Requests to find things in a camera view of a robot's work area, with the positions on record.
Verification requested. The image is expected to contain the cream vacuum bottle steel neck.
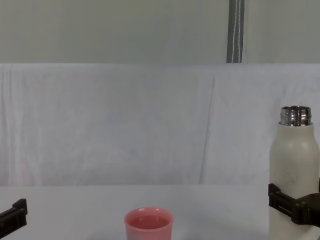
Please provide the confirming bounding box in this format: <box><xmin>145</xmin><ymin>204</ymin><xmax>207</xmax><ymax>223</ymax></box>
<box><xmin>268</xmin><ymin>105</ymin><xmax>320</xmax><ymax>238</ymax></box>

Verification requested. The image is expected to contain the white table cloth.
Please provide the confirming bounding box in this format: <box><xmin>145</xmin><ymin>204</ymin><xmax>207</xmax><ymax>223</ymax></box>
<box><xmin>0</xmin><ymin>184</ymin><xmax>320</xmax><ymax>240</ymax></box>

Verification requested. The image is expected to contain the pink cup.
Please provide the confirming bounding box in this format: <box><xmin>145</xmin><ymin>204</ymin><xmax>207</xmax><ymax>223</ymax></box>
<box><xmin>123</xmin><ymin>206</ymin><xmax>175</xmax><ymax>240</ymax></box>

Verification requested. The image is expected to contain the white wrinkled backdrop cloth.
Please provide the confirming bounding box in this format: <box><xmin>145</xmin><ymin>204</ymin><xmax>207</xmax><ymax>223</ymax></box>
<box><xmin>0</xmin><ymin>62</ymin><xmax>320</xmax><ymax>187</ymax></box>

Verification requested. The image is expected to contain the grey striped post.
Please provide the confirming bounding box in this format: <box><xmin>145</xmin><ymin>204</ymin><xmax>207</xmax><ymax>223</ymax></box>
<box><xmin>226</xmin><ymin>0</ymin><xmax>246</xmax><ymax>64</ymax></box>

